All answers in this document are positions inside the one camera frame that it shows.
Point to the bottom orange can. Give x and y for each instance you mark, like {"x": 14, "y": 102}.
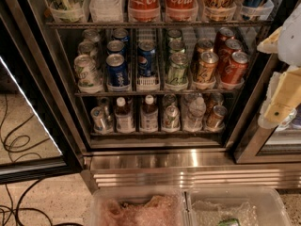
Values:
{"x": 216, "y": 117}

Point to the right clear plastic bin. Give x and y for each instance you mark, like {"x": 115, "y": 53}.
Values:
{"x": 251, "y": 205}

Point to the bottom clear water bottle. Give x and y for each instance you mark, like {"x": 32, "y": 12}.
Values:
{"x": 194, "y": 116}

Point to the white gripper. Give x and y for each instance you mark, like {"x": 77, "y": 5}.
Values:
{"x": 292, "y": 42}

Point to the left brown juice bottle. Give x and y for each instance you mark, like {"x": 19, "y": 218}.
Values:
{"x": 124, "y": 116}

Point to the front red can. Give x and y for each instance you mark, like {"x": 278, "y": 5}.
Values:
{"x": 236, "y": 68}

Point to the front blue Pepsi can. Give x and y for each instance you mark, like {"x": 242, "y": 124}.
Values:
{"x": 117, "y": 70}

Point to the green soda can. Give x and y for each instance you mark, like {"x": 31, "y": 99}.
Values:
{"x": 176, "y": 46}
{"x": 173, "y": 34}
{"x": 177, "y": 69}

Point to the red can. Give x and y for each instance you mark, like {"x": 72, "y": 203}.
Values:
{"x": 236, "y": 68}
{"x": 226, "y": 50}
{"x": 223, "y": 34}

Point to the rear white green can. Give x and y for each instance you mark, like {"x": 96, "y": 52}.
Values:
{"x": 92, "y": 35}

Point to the lone blue Pepsi can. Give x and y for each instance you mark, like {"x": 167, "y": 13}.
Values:
{"x": 146, "y": 58}

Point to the green label bottle top left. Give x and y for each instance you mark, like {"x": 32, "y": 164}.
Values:
{"x": 67, "y": 11}

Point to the front orange can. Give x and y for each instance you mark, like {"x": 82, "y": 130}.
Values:
{"x": 207, "y": 63}

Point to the rear red can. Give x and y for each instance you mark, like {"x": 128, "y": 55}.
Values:
{"x": 223, "y": 34}

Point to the brown juice bottle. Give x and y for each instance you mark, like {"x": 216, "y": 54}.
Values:
{"x": 124, "y": 116}
{"x": 149, "y": 115}

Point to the clear water bottle top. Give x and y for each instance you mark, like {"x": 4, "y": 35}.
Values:
{"x": 106, "y": 10}

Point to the right Coca-Cola bottle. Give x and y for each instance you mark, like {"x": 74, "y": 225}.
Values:
{"x": 180, "y": 0}

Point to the middle blue Pepsi can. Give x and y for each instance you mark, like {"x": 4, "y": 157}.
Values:
{"x": 116, "y": 47}

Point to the front white green can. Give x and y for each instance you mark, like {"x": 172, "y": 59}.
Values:
{"x": 86, "y": 71}

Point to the silver can bottom left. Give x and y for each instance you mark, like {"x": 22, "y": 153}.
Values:
{"x": 100, "y": 122}

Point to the coca-cola bottle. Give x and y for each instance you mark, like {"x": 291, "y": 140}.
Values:
{"x": 180, "y": 0}
{"x": 145, "y": 9}

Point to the bottom green white can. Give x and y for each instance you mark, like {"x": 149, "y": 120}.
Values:
{"x": 171, "y": 119}

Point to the rear orange can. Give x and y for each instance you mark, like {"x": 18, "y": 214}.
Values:
{"x": 202, "y": 45}

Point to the green can in bin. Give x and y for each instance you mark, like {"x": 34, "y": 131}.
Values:
{"x": 229, "y": 222}

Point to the middle red can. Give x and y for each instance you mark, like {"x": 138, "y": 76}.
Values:
{"x": 226, "y": 50}

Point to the left Coca-Cola bottle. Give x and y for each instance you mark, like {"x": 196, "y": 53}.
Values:
{"x": 145, "y": 9}

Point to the clear water bottle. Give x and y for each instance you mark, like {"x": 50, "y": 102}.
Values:
{"x": 106, "y": 10}
{"x": 194, "y": 116}

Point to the right brown juice bottle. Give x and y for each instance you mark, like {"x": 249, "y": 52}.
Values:
{"x": 149, "y": 115}

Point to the open glass fridge door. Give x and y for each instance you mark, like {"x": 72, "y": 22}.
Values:
{"x": 35, "y": 141}

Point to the middle white green can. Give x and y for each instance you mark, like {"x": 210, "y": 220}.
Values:
{"x": 87, "y": 47}

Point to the orange can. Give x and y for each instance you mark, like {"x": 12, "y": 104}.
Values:
{"x": 207, "y": 63}
{"x": 216, "y": 117}
{"x": 202, "y": 45}

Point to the clear plastic bin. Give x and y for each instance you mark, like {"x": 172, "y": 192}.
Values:
{"x": 251, "y": 205}
{"x": 138, "y": 206}

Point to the stainless steel fridge cabinet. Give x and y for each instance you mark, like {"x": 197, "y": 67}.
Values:
{"x": 240, "y": 152}

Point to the left clear plastic bin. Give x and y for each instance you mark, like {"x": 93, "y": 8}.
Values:
{"x": 138, "y": 206}

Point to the rear blue Pepsi can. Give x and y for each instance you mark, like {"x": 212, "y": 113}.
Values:
{"x": 121, "y": 34}

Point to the gold label bottle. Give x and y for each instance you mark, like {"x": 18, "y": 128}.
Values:
{"x": 218, "y": 10}

